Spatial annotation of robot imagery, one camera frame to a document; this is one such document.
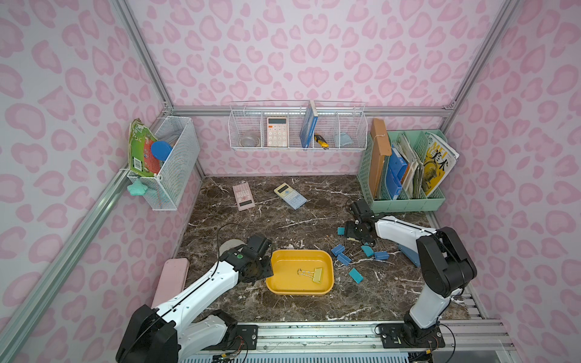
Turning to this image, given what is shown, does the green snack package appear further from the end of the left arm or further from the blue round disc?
the end of the left arm

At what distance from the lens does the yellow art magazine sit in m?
0.95

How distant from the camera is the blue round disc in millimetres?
765

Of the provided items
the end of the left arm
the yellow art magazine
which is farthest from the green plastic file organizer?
the end of the left arm

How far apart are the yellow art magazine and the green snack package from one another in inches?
39.9
